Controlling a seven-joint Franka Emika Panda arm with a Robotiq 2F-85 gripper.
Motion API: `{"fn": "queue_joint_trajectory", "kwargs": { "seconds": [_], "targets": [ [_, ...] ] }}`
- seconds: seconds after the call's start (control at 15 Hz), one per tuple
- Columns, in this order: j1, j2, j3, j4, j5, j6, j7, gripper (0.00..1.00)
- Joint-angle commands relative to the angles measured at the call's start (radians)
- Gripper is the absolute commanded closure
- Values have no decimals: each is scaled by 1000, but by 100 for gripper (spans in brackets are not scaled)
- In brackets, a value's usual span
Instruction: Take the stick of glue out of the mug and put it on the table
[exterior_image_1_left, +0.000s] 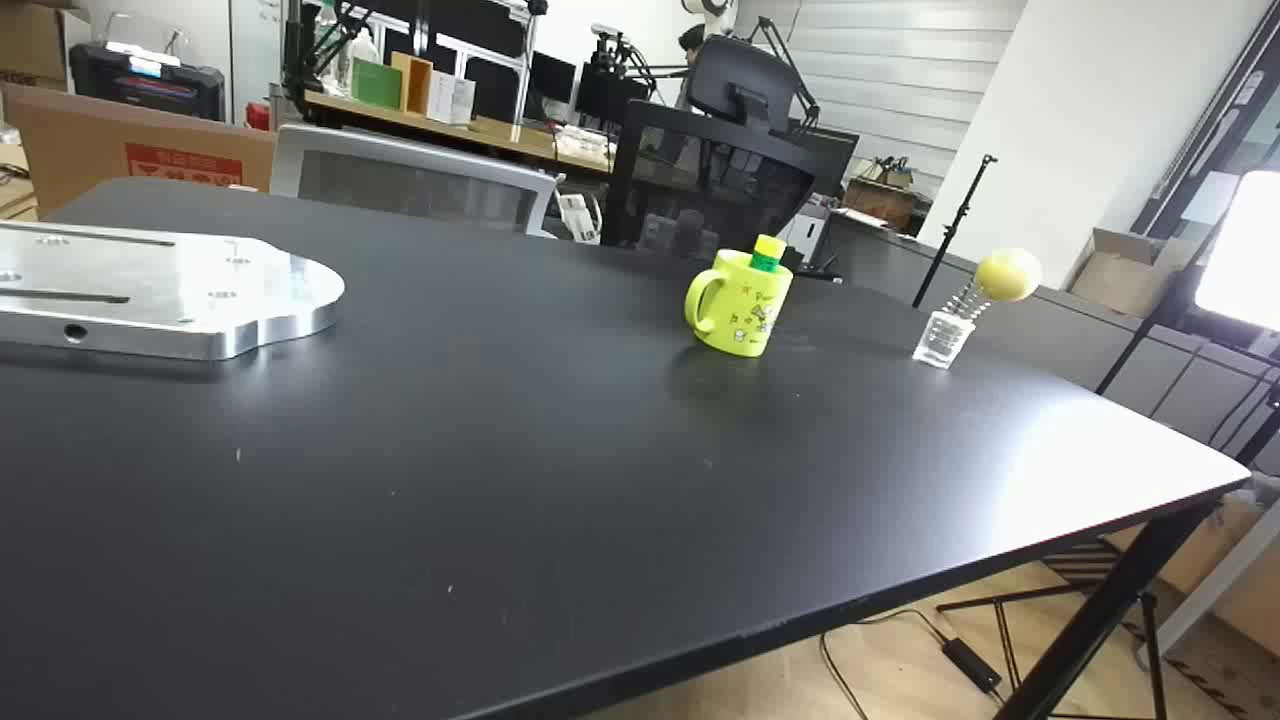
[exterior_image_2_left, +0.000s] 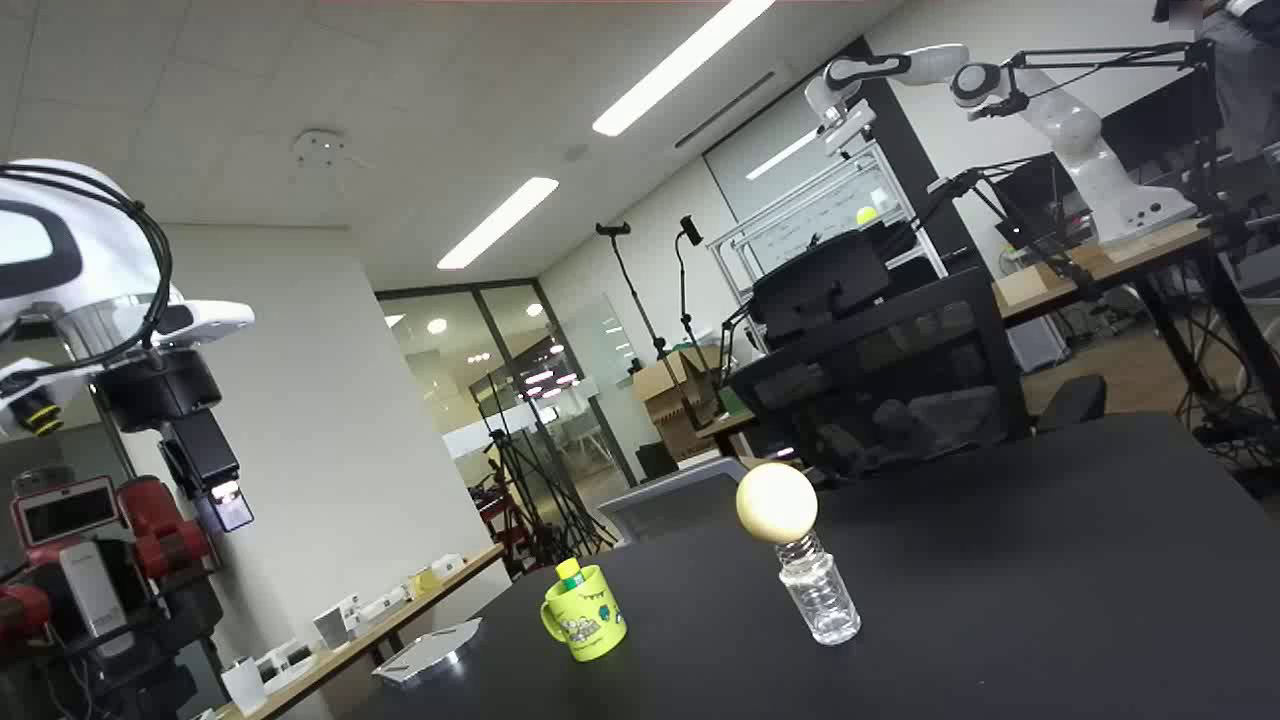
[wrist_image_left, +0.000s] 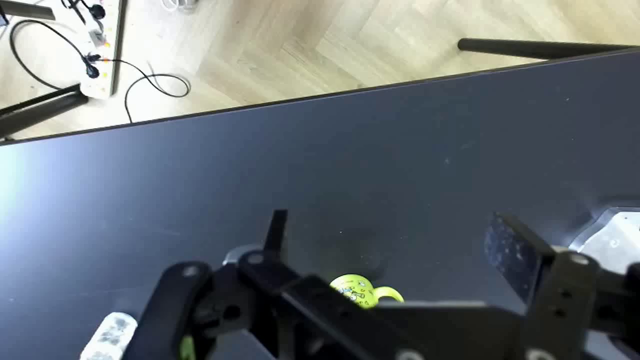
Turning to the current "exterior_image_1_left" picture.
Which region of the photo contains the yellow-green mug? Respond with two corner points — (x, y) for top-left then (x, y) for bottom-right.
(685, 248), (793, 360)

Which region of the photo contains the black table leg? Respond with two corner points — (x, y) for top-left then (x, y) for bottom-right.
(996, 504), (1213, 720)

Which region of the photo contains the wooden desk with clutter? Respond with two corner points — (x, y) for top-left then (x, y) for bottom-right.
(306, 92), (612, 174)

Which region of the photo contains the clear glass cup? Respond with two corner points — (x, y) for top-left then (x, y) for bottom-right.
(914, 313), (976, 367)

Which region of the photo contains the grey mesh chair back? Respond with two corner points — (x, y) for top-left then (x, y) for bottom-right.
(268, 125), (558, 234)

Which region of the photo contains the yellow ball on stick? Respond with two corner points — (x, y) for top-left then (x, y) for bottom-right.
(962, 248), (1042, 318)

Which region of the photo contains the brown cardboard box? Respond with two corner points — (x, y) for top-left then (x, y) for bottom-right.
(6, 84), (276, 212)

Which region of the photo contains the black power adapter cable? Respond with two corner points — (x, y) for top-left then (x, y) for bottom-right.
(812, 603), (1007, 720)

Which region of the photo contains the black printer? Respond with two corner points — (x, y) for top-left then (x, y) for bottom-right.
(67, 40), (224, 121)

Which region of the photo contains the black office chair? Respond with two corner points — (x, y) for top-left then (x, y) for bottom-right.
(605, 37), (858, 253)

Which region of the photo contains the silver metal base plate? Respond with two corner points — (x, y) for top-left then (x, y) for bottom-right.
(0, 221), (344, 360)

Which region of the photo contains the black tripod pole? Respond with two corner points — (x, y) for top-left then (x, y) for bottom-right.
(914, 152), (1001, 308)

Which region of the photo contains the grey cabinet row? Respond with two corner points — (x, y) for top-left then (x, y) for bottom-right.
(809, 207), (1280, 462)

